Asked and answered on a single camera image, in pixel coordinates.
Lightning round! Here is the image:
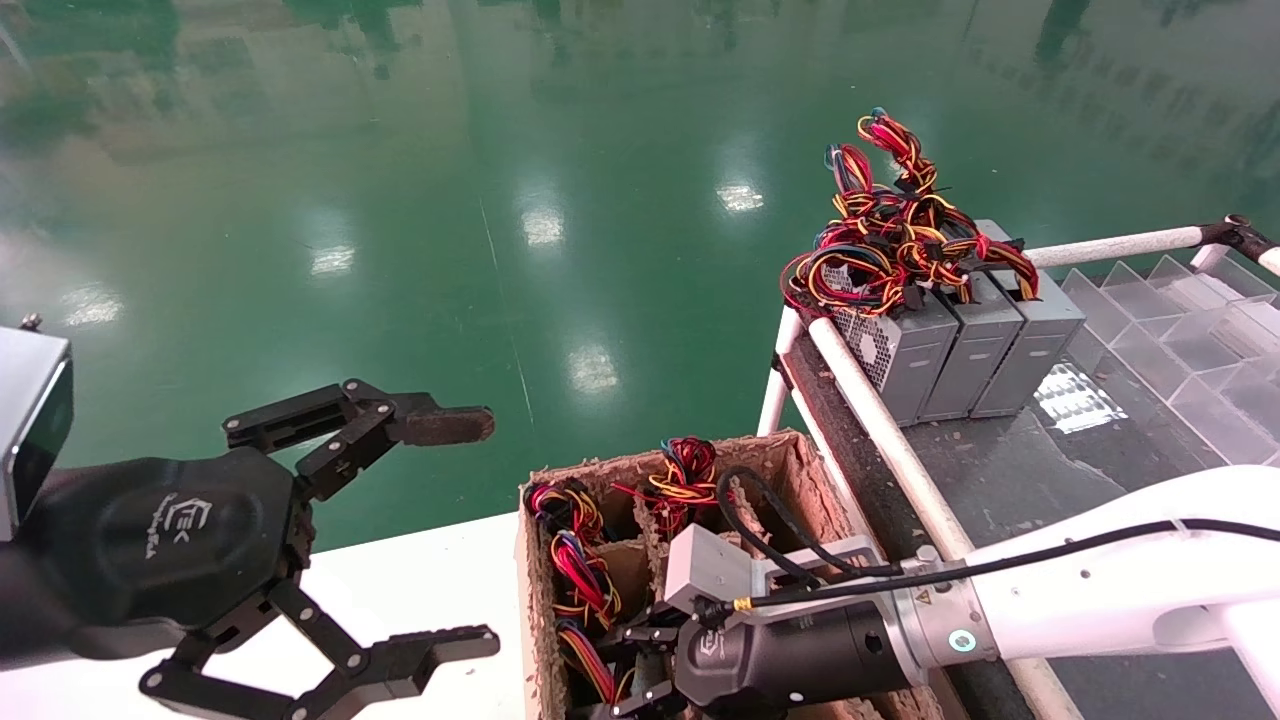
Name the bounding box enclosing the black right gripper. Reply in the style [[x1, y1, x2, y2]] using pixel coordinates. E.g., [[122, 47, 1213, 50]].
[[575, 598, 916, 720]]

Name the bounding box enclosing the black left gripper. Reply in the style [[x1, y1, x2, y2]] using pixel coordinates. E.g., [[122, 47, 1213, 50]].
[[20, 380, 501, 720]]

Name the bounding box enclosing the brown cardboard divider box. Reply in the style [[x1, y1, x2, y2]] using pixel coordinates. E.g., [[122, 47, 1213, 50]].
[[517, 430, 946, 720]]

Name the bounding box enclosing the short white pipe leg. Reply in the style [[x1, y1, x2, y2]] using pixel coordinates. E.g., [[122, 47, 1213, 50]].
[[757, 305, 806, 438]]

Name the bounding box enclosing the clear acrylic divider tray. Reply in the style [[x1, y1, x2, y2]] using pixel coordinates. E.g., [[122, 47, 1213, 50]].
[[1058, 255, 1280, 468]]

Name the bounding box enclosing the black pipe connector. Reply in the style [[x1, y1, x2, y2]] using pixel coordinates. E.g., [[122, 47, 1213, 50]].
[[1195, 213, 1280, 263]]

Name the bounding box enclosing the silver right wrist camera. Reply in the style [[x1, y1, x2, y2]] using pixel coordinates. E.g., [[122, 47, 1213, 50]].
[[663, 523, 886, 614]]

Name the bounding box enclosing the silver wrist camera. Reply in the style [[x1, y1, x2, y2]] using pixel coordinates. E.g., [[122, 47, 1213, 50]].
[[0, 313, 74, 541], [663, 523, 886, 614]]

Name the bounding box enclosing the long white pipe rail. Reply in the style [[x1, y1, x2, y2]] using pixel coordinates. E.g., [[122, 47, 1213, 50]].
[[805, 315, 1086, 720]]

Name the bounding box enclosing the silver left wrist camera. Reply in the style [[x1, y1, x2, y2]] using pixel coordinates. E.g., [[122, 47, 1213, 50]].
[[0, 313, 74, 541]]

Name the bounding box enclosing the black camera cable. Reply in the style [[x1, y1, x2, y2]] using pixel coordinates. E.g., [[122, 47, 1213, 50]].
[[700, 465, 1280, 626]]

